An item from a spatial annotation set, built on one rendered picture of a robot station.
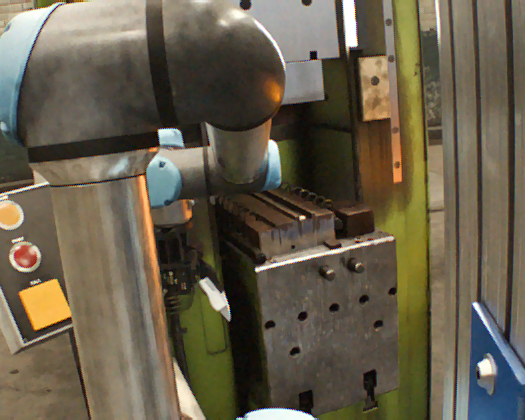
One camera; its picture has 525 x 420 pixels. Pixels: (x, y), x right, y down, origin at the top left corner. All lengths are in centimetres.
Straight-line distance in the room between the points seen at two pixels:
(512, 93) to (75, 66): 34
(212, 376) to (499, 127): 149
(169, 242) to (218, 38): 57
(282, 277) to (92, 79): 100
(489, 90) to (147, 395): 40
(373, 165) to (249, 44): 122
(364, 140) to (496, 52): 142
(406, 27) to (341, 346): 89
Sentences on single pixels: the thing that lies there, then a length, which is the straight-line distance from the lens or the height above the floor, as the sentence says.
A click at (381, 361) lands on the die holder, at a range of 165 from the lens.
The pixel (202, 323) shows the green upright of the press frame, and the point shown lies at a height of 72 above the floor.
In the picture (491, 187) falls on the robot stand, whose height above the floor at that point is 134.
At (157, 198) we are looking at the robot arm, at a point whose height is 121.
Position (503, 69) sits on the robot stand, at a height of 139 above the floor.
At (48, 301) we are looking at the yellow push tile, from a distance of 111.
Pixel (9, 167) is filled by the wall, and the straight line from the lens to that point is 763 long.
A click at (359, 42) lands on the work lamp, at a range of 160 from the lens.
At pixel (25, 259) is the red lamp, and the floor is 109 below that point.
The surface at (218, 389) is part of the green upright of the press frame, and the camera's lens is 171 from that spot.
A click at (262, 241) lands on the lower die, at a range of 143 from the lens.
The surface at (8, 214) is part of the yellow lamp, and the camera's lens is 115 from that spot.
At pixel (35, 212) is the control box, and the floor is 115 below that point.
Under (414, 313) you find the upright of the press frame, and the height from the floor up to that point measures 56.
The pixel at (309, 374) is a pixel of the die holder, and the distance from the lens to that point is 155.
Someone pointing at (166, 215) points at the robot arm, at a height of 116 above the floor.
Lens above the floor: 140
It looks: 15 degrees down
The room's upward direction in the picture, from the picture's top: 6 degrees counter-clockwise
